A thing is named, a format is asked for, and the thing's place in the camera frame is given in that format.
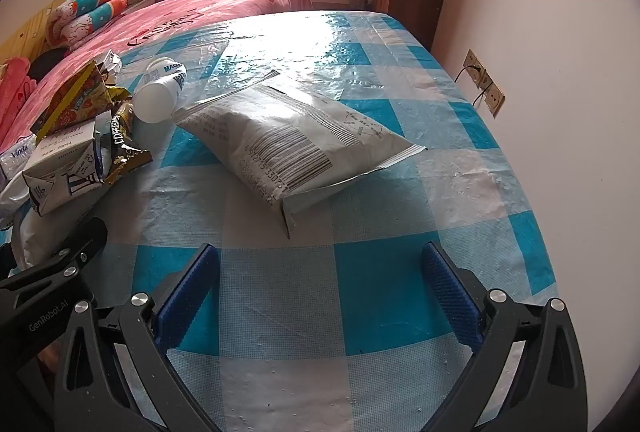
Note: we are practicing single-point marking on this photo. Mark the red yellow snack bag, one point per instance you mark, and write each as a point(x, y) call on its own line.
point(70, 102)

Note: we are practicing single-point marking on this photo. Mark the pink bed cover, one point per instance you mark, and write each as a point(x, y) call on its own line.
point(190, 12)

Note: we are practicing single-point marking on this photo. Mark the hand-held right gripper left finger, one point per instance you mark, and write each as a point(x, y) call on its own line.
point(186, 294)

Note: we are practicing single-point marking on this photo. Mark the silver snack bag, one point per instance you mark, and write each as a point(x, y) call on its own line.
point(300, 137)

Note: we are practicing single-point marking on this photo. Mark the brown gold coffee sachet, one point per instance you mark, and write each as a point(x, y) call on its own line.
point(122, 152)

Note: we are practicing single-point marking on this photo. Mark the folded pink blanket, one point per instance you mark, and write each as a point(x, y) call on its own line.
point(15, 92)

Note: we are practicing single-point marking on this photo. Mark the white blue Magicday pouch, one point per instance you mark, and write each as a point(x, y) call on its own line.
point(155, 100)

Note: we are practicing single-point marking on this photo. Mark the black cloth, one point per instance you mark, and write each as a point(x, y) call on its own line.
point(47, 62)

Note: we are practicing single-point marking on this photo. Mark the yellow wooden headboard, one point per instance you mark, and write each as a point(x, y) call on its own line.
point(30, 27)

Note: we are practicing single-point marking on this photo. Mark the blue checked tablecloth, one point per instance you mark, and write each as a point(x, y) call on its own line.
point(310, 302)

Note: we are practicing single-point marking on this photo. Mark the wall socket panel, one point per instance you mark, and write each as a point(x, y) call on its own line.
point(492, 100)

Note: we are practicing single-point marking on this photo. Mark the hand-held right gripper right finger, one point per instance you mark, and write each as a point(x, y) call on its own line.
point(450, 297)

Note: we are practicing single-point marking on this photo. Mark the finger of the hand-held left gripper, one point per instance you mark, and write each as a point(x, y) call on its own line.
point(75, 252)

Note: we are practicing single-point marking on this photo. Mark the white plastic bag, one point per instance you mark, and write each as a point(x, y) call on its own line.
point(12, 199)

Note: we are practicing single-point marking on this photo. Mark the crumpled silver wrapper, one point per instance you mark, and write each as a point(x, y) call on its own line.
point(109, 65)

